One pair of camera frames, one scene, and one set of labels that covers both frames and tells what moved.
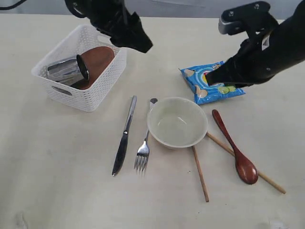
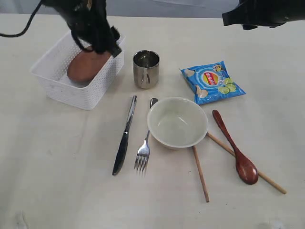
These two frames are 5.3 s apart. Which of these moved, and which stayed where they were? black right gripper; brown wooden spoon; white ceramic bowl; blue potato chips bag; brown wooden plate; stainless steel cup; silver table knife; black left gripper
Moved: brown wooden plate; black left gripper; stainless steel cup; black right gripper
Stayed: brown wooden spoon; blue potato chips bag; silver table knife; white ceramic bowl
